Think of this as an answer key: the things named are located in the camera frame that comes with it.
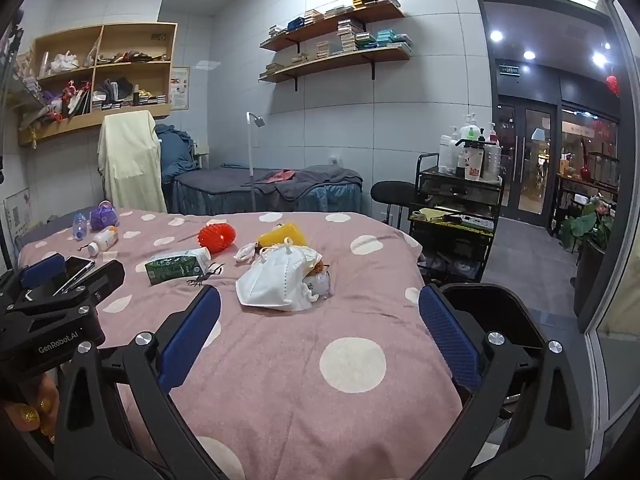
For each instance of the green cap bottle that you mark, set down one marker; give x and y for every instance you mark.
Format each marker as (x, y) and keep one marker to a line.
(470, 132)

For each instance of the black trolley cart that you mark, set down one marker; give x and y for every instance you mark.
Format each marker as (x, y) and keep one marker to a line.
(455, 187)

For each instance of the red foam fruit net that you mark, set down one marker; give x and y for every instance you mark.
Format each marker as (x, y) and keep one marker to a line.
(216, 238)

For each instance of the red cloth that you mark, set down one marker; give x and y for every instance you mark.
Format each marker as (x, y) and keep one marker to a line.
(277, 176)

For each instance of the wooden wall cabinet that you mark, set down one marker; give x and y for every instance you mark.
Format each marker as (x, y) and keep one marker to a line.
(132, 62)

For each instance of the clear plastic bag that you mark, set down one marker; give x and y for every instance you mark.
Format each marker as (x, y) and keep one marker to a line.
(321, 282)

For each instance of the white face mask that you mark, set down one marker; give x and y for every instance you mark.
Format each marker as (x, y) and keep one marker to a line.
(275, 280)

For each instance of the clear ribbed bottle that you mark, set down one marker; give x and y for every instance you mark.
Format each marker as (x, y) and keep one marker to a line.
(492, 160)

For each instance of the black trash bin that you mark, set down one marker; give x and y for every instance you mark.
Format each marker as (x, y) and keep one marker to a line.
(500, 310)

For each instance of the yellow foam fruit net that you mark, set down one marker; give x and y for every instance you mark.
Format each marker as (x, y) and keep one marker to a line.
(282, 235)

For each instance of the cream towel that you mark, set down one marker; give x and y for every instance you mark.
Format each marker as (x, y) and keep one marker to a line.
(130, 160)

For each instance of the printed paper cup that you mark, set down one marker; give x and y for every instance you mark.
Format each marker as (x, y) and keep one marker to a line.
(472, 162)

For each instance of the black phone with silver edge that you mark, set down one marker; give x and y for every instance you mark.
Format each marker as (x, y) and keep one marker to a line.
(75, 270)

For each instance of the white remote control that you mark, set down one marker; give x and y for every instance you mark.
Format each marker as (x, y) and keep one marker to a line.
(475, 221)

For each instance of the white plastic bag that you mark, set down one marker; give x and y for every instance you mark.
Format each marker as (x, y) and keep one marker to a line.
(62, 62)

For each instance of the glass double door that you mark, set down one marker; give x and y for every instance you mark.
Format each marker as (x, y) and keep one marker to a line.
(527, 170)

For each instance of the red hanging ornament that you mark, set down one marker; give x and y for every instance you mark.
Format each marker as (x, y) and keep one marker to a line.
(612, 85)

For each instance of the blue cloth pile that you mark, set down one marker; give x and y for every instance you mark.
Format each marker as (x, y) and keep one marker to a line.
(172, 152)

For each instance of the white pill bottle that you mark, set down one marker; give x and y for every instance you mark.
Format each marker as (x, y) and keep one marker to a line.
(102, 240)

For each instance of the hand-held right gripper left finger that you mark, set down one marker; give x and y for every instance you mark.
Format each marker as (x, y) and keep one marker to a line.
(192, 335)

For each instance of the black round stool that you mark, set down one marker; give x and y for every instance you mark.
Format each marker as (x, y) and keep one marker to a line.
(395, 192)

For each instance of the small blue bottle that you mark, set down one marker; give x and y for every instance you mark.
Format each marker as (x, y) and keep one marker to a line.
(80, 225)

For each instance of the white floor lamp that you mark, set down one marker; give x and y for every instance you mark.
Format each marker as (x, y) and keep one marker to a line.
(251, 160)

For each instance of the dry brown twig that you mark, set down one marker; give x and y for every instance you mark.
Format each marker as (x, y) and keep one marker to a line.
(205, 275)

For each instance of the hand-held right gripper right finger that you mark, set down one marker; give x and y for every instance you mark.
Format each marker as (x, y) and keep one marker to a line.
(447, 335)

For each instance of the purple plastic toy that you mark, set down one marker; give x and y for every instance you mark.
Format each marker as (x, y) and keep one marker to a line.
(102, 216)

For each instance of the dark display table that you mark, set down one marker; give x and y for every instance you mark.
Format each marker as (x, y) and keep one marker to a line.
(585, 182)

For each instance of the crumpled white tissue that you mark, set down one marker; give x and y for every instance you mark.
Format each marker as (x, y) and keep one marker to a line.
(245, 251)

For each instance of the white pump bottle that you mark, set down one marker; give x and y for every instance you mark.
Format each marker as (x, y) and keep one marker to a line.
(447, 155)

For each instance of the wall poster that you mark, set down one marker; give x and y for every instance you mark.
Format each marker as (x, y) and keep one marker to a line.
(180, 87)

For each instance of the person's left hand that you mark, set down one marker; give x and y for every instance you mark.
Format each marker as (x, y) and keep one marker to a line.
(27, 412)

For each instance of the white wall socket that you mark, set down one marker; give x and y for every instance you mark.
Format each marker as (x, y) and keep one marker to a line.
(334, 160)

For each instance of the potted green plant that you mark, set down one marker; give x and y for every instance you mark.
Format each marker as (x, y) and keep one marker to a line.
(585, 225)

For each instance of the yellow paper sheet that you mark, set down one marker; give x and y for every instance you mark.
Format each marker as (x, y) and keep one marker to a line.
(434, 214)

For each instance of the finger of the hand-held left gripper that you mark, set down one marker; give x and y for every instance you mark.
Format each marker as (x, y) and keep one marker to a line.
(107, 276)
(45, 266)

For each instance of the massage bed with grey blanket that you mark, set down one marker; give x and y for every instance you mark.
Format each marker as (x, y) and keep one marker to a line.
(310, 187)

